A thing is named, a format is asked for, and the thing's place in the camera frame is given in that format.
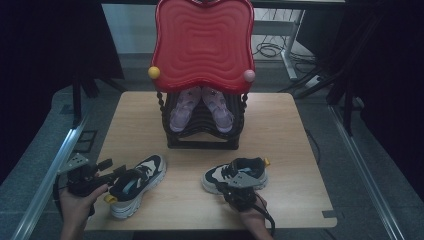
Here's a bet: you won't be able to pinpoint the navy and white sneaker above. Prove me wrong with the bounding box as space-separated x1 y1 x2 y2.
201 156 271 195
109 153 167 220

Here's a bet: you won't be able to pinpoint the black stand legs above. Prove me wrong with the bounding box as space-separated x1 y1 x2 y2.
71 71 128 129
279 66 355 138

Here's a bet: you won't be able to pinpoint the red and black shoe rack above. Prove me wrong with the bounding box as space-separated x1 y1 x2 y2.
148 0 258 150

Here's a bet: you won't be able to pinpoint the person's left hand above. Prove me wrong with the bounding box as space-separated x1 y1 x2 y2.
59 184 109 229

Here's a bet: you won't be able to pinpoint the black floor tape frame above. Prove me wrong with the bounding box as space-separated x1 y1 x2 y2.
73 129 98 154

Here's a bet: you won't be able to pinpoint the aluminium floor rail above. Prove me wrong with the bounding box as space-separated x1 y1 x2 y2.
328 104 406 240
9 116 89 240

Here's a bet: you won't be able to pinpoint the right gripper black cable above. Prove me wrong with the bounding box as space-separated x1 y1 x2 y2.
253 194 277 238

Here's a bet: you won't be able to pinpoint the white power strip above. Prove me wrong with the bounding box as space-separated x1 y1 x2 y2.
304 74 325 89

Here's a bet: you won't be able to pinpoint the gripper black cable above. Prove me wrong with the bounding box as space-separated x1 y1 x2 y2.
253 194 277 238
52 174 68 221

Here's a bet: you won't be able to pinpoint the thin black floor cable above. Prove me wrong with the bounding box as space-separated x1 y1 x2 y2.
304 128 322 165

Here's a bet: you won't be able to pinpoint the black curtain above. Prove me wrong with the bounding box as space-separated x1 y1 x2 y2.
296 0 424 201
0 0 125 184

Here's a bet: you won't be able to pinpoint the white metal table frame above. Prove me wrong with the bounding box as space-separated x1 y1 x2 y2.
251 9 306 81

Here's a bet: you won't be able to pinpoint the bundle of black floor cables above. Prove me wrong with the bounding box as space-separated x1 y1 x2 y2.
254 35 318 66

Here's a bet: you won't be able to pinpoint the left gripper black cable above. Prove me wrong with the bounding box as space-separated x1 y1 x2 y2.
52 174 68 221

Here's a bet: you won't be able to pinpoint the purple star sandal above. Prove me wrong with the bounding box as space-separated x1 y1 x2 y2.
169 85 203 133
201 85 235 134

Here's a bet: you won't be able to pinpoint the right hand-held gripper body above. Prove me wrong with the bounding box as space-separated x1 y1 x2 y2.
215 171 264 212

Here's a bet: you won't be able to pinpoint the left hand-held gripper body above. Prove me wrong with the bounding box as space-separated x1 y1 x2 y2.
57 152 111 198

